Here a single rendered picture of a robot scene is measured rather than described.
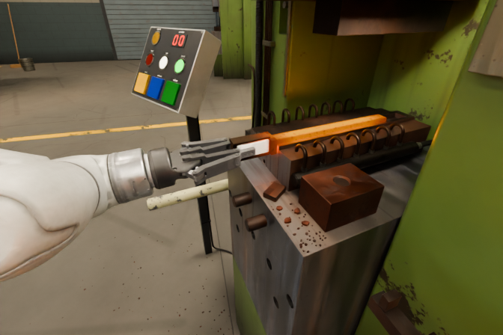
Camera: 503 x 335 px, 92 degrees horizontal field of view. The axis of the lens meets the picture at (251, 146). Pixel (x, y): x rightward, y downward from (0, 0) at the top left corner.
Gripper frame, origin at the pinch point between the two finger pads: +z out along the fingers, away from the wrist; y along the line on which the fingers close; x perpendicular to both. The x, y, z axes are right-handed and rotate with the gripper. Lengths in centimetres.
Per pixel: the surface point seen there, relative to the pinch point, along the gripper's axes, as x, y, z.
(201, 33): 19.1, -43.2, 2.1
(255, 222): -11.6, 9.6, -3.6
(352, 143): -1.2, 6.9, 21.5
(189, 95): 1.1, -38.8, -5.3
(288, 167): -2.7, 6.9, 5.1
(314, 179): -2.0, 13.1, 6.6
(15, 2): 56, -862, -281
